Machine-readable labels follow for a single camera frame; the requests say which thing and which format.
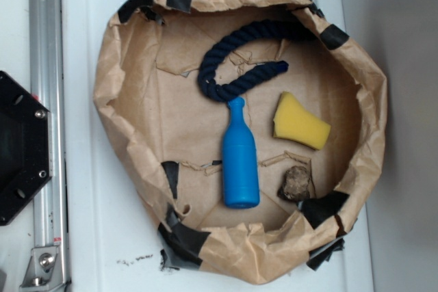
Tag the metal corner bracket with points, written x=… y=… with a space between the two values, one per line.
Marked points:
x=44 y=270

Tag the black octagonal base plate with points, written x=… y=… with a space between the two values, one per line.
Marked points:
x=25 y=150

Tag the brown rock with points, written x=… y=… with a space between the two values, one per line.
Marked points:
x=297 y=185

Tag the white tray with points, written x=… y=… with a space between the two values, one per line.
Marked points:
x=114 y=246

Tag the yellow sponge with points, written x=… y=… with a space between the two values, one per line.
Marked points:
x=293 y=122

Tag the aluminium extrusion rail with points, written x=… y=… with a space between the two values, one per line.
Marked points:
x=47 y=83

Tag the blue plastic bottle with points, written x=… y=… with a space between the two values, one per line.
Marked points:
x=239 y=161

